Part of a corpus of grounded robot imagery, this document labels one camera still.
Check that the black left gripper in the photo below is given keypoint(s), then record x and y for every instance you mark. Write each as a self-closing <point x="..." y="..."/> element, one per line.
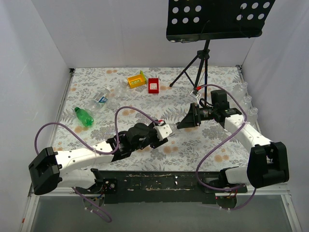
<point x="156" y="142"/>

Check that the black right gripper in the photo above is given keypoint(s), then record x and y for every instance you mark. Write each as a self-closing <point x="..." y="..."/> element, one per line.
<point x="195" y="115"/>

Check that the clear Pepsi bottle black cap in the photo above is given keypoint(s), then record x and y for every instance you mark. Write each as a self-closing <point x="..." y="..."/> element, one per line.
<point x="174" y="130"/>

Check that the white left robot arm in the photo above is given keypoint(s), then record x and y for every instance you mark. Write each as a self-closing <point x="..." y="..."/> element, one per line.
<point x="73" y="163"/>

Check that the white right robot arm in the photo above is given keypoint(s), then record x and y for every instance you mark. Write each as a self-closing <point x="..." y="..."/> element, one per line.
<point x="268" y="163"/>

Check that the large clear bottle white cap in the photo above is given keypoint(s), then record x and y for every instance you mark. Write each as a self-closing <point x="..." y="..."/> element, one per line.
<point x="117" y="95"/>

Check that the clear bottle green-blue label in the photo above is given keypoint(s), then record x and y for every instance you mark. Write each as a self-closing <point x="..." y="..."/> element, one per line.
<point x="101" y="96"/>

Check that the large clear crumpled bottle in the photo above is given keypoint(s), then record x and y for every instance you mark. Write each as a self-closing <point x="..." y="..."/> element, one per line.
<point x="100" y="110"/>

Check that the green plastic bottle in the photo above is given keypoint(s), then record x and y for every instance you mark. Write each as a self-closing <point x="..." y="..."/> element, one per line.
<point x="84" y="117"/>

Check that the red plastic bin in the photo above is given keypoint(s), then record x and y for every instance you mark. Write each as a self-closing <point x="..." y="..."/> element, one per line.
<point x="153" y="85"/>

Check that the yellow plastic bin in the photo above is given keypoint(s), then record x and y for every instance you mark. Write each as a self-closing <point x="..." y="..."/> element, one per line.
<point x="136" y="81"/>

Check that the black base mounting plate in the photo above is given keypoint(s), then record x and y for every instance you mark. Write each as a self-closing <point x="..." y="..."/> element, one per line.
<point x="149" y="187"/>

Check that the green plastic bin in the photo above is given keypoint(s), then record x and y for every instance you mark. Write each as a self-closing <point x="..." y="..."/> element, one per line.
<point x="143" y="76"/>

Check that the black music stand tripod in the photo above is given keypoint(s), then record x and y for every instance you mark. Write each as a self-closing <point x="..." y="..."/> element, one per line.
<point x="206" y="20"/>

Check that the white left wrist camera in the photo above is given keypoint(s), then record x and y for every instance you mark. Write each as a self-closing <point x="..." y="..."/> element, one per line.
<point x="164" y="130"/>

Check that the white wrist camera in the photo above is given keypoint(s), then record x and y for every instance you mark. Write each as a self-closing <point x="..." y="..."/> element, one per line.
<point x="164" y="130"/>
<point x="195" y="94"/>

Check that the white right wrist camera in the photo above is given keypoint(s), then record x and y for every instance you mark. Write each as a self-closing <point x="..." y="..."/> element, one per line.
<point x="195" y="94"/>

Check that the aluminium frame rail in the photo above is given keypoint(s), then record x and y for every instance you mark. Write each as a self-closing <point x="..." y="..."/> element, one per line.
<point x="44" y="172"/>

